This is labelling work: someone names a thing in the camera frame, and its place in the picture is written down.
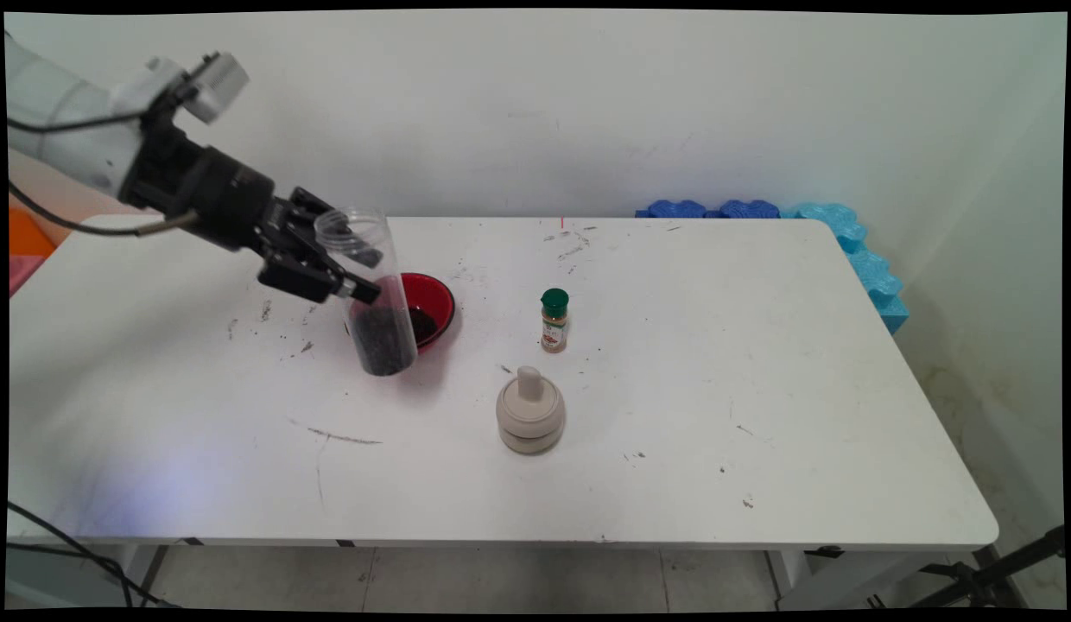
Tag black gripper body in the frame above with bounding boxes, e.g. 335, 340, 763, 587
121, 121, 277, 253

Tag beige lidded grinder pot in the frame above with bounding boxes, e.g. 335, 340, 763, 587
496, 365, 567, 455

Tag white table leg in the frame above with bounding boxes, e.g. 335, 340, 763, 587
112, 544, 169, 606
764, 550, 817, 601

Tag black floor cable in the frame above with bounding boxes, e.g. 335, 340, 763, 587
6, 501, 178, 608

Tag spice bottle green cap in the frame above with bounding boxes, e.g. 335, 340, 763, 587
540, 289, 570, 354

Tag pink foam block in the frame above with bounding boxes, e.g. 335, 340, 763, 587
9, 256, 46, 297

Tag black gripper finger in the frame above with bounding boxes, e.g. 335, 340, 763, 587
281, 186, 385, 269
257, 216, 383, 305

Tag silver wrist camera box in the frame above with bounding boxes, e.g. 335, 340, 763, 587
151, 52, 250, 124

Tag black tripod legs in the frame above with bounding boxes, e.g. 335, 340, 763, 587
868, 524, 1066, 610

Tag orange foam block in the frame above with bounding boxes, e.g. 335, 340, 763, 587
9, 208, 57, 258

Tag clear plastic jar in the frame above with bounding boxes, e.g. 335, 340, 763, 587
314, 207, 420, 377

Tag red plastic bowl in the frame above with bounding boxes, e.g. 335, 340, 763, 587
345, 273, 457, 355

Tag light blue foam mat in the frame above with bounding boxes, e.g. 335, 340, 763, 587
782, 202, 909, 335

